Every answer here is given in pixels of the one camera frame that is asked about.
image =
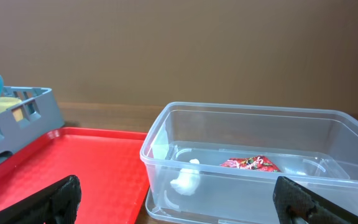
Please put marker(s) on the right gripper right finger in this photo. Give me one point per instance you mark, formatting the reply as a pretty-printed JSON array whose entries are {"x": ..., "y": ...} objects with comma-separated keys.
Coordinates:
[{"x": 295, "y": 203}]

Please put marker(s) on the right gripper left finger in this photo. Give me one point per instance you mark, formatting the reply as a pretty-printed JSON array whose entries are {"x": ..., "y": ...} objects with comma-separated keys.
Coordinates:
[{"x": 56, "y": 204}]

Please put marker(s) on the red snack wrapper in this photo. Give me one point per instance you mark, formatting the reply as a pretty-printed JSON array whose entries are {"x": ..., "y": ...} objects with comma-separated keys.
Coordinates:
[{"x": 260, "y": 163}]

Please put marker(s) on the white tissue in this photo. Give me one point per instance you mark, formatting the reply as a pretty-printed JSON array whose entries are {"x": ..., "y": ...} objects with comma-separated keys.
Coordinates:
[{"x": 187, "y": 182}]

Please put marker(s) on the grey dishwasher rack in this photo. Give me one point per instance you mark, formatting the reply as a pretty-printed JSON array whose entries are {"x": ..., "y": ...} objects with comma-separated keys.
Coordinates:
[{"x": 37, "y": 114}]

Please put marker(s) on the red plastic tray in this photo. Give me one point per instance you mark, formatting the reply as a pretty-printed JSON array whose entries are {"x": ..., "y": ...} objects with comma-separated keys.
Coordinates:
[{"x": 112, "y": 177}]

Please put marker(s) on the clear plastic bin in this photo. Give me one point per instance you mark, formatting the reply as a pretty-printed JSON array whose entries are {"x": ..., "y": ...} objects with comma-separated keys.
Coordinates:
[{"x": 316, "y": 148}]

